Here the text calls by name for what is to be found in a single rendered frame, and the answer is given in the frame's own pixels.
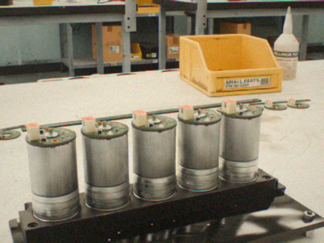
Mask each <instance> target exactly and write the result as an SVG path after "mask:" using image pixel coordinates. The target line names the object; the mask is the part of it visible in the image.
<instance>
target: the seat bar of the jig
mask: <svg viewBox="0 0 324 243"><path fill-rule="evenodd" d="M275 180H276V178H275V177H273V176H272V175H270V174H268V173H267V172H265V171H263V170H262V169H259V168H258V176H257V180H255V181H252V182H249V183H232V182H227V181H226V180H222V179H221V178H219V177H218V186H217V188H215V189H213V190H209V191H205V192H193V191H189V190H184V189H182V188H180V187H179V186H178V185H177V176H176V194H175V195H174V196H173V197H171V198H169V199H165V200H162V201H146V200H143V199H139V198H137V197H135V196H134V195H133V183H131V184H129V186H130V202H129V204H128V205H127V206H125V207H124V208H122V209H117V210H114V211H96V210H94V209H91V208H88V207H87V206H86V205H85V192H81V193H80V212H79V213H78V215H76V216H74V217H72V218H70V219H69V220H63V221H40V220H38V219H36V218H35V217H34V216H33V210H32V202H26V203H24V207H25V210H23V211H19V212H18V214H19V219H20V230H21V231H22V236H23V239H24V241H25V243H53V242H59V241H62V240H68V239H72V238H77V237H81V236H84V235H90V234H96V233H99V232H105V231H108V230H112V229H117V228H121V227H127V226H131V225H136V224H139V223H146V222H149V221H153V220H159V219H162V218H168V217H171V216H177V215H181V214H184V213H190V212H193V211H199V210H202V209H208V208H212V207H215V206H221V205H224V204H231V203H235V202H237V201H243V200H246V199H252V198H255V197H261V196H265V195H268V194H274V193H275Z"/></svg>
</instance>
